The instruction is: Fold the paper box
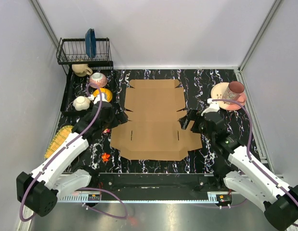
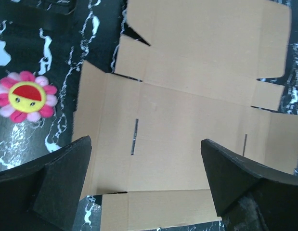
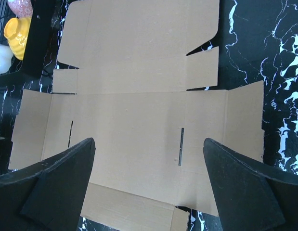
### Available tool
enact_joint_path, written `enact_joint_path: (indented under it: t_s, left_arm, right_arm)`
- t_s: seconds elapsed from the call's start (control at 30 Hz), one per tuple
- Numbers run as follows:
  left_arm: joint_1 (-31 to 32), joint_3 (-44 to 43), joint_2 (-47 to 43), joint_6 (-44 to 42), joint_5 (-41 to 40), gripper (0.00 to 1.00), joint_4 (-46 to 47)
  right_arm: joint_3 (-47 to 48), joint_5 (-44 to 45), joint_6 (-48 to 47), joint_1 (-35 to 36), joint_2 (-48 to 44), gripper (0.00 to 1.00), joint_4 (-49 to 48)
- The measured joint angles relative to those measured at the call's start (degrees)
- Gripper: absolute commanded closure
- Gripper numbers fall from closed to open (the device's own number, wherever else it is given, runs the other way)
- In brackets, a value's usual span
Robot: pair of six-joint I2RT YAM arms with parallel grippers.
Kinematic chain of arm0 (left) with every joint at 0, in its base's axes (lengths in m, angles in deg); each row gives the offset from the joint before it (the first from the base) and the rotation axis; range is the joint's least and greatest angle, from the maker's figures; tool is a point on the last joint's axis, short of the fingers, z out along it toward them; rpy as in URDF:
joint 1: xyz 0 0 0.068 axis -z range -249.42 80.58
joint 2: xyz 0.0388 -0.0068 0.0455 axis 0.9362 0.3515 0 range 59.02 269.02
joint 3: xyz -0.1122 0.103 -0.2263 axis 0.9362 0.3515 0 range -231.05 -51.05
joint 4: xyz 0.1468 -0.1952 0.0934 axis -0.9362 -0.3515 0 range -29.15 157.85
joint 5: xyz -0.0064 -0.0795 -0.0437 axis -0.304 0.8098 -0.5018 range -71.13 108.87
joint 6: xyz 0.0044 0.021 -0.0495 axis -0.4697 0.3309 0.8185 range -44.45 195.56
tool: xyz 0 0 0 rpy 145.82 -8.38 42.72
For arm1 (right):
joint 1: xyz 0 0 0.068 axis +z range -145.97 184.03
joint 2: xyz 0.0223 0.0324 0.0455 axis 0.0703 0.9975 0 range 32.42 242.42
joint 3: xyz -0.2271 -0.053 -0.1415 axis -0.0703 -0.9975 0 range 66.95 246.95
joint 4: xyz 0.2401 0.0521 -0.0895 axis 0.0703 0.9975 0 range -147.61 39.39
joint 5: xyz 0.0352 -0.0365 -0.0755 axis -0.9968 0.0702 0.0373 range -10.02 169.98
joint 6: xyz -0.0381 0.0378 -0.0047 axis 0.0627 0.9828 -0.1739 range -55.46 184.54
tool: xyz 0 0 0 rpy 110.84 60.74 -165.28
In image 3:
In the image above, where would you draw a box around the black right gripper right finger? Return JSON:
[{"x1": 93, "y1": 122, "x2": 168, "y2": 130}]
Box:
[{"x1": 203, "y1": 138, "x2": 298, "y2": 231}]

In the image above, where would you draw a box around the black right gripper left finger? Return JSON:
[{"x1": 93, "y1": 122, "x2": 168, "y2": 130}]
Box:
[{"x1": 0, "y1": 138, "x2": 95, "y2": 231}]

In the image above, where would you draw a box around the brown cardboard box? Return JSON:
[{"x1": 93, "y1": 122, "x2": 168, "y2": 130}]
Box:
[{"x1": 9, "y1": 0, "x2": 264, "y2": 231}]

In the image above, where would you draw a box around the black dish rack tray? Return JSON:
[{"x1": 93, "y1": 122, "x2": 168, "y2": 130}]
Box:
[{"x1": 0, "y1": 0, "x2": 56, "y2": 88}]

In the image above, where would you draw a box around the white flower-shaped bowl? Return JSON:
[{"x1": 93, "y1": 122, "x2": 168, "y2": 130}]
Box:
[{"x1": 0, "y1": 44, "x2": 13, "y2": 74}]

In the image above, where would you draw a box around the yellow ribbed bowl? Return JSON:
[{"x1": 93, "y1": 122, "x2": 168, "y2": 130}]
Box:
[{"x1": 4, "y1": 17, "x2": 31, "y2": 61}]

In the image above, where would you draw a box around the pink patterned bowl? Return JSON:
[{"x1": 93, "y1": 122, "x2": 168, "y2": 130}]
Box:
[{"x1": 7, "y1": 0, "x2": 33, "y2": 18}]

